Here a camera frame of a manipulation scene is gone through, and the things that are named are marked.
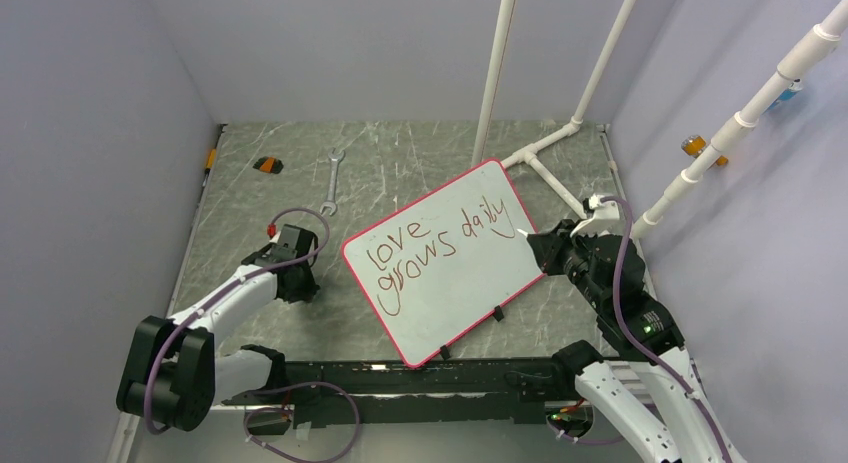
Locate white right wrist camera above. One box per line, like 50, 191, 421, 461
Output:
570, 194, 621, 237

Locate white PVC pipe frame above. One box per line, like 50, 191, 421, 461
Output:
468, 0, 645, 219

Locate black whiteboard clip right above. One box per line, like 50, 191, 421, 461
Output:
492, 306, 505, 323

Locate blue wall clip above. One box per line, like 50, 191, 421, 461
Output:
768, 79, 803, 110

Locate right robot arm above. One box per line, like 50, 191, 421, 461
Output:
526, 220, 744, 462

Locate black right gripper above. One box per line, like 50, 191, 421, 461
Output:
528, 217, 609, 310

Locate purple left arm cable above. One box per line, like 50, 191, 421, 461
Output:
142, 206, 331, 437

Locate orange wall knob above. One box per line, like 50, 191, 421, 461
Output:
681, 135, 729, 167

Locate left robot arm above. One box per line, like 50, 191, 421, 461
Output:
116, 240, 321, 434

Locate yellow black screwdriver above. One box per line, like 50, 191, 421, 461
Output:
201, 124, 225, 189

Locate pink framed whiteboard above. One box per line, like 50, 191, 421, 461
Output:
341, 159, 542, 368

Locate orange black tool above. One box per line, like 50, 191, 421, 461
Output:
253, 156, 284, 174

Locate white PVC pipe right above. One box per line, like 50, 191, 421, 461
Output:
631, 0, 847, 239

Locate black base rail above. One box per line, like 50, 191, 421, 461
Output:
221, 357, 600, 436

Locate silver wrench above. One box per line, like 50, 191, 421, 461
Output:
319, 148, 345, 217

